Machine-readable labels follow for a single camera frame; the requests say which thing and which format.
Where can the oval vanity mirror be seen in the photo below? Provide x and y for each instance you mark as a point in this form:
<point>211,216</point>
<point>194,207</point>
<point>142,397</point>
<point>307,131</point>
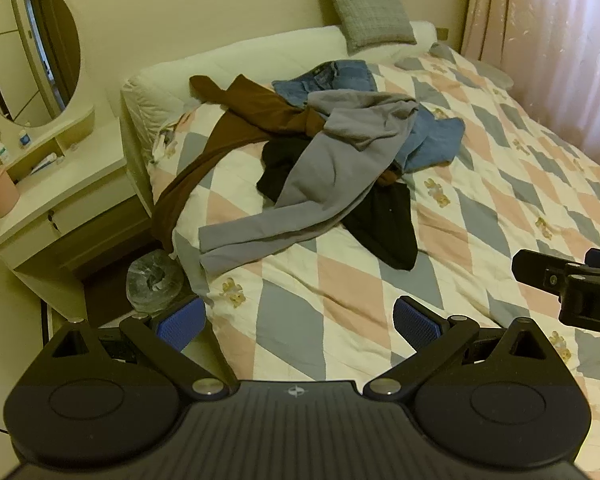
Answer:
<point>30,50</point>

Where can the blue jeans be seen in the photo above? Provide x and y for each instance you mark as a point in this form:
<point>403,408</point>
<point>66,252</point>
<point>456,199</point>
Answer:
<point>340,77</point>

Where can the clear plastic bag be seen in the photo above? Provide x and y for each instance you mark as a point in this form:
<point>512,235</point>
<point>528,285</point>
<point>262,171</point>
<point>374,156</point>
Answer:
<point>152,280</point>

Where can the grey checked pillow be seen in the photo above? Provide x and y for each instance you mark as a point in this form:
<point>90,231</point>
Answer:
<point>365,7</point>

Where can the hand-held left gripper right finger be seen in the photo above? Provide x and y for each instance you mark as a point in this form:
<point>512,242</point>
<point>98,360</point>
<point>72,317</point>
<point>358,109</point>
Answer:
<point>417,322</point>

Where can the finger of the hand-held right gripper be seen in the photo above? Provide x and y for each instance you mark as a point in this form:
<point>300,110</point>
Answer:
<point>535,270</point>

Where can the patchwork bear print quilt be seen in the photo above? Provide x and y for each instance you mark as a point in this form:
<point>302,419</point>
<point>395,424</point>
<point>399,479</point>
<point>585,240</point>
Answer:
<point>330,285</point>

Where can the white dressing table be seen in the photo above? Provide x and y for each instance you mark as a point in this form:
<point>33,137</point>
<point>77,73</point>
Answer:
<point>80,210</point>

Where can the grey sweatshirt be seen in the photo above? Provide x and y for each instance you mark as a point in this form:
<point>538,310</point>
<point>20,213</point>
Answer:
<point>325,170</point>

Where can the pink curtain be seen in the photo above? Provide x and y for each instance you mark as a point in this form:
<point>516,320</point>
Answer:
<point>555,35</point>

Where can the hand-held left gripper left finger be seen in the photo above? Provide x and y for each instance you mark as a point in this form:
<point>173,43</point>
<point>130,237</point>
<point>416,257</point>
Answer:
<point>182,322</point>

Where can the black garment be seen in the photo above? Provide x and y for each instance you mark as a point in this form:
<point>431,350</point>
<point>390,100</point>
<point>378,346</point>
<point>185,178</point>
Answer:
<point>385,225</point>

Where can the white cosmetic tube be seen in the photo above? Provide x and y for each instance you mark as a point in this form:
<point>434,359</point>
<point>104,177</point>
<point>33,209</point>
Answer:
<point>46,163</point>

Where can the clear pump bottle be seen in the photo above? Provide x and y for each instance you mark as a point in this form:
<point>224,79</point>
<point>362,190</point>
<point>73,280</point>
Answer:
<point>2,154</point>

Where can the brown pants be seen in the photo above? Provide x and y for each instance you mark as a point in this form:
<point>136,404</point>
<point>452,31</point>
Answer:
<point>245,120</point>

